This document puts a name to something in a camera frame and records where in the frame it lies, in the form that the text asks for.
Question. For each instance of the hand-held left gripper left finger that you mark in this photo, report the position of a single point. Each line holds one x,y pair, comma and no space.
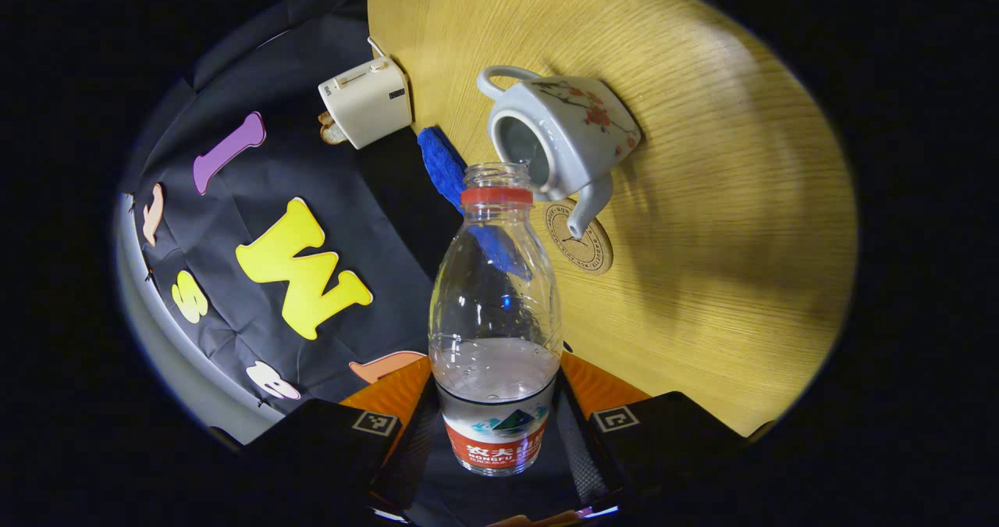
410,457

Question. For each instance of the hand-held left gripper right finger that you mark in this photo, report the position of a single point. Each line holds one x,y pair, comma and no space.
589,464

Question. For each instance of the clear plastic water bottle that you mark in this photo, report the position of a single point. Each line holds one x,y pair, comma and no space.
495,371

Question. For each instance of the round cork coaster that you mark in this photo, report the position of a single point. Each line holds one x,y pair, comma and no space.
593,250

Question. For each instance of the white floral teacup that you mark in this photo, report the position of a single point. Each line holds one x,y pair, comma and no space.
577,144

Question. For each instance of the blue folded towel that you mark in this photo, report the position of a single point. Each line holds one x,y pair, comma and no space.
441,164

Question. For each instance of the black backdrop cloth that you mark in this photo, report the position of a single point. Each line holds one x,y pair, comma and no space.
328,168

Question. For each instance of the toasted bread slice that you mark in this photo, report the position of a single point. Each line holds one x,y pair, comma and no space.
332,131

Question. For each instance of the white toaster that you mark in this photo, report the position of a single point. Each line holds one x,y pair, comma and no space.
363,101

